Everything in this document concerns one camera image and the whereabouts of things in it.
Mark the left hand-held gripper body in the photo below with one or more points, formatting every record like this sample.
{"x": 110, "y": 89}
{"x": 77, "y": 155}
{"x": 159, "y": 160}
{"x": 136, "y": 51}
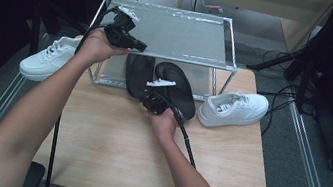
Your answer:
{"x": 118, "y": 33}

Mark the person's left hand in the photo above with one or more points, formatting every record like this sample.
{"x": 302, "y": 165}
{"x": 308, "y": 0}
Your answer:
{"x": 97, "y": 47}

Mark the red flat object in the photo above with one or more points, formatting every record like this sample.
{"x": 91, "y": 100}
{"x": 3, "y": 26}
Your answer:
{"x": 213, "y": 8}

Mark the black slipper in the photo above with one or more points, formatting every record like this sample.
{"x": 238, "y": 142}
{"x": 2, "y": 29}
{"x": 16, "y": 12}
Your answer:
{"x": 138, "y": 75}
{"x": 184, "y": 93}

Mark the black stand leg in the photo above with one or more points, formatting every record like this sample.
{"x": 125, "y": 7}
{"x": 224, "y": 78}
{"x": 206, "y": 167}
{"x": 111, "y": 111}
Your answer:
{"x": 271, "y": 61}

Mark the person's right hand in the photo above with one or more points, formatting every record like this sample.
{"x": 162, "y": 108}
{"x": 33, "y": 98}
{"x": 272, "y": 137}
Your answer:
{"x": 166, "y": 127}

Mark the person's left leg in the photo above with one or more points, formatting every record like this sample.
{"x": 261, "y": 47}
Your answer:
{"x": 34, "y": 179}

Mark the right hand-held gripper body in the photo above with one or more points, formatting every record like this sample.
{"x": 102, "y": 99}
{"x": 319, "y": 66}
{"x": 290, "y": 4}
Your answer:
{"x": 156, "y": 102}

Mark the metal shoe rack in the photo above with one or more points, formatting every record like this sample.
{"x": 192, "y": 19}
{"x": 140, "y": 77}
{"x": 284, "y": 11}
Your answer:
{"x": 180, "y": 35}

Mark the white sneaker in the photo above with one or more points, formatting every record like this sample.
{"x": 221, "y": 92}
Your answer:
{"x": 235, "y": 114}
{"x": 44, "y": 62}

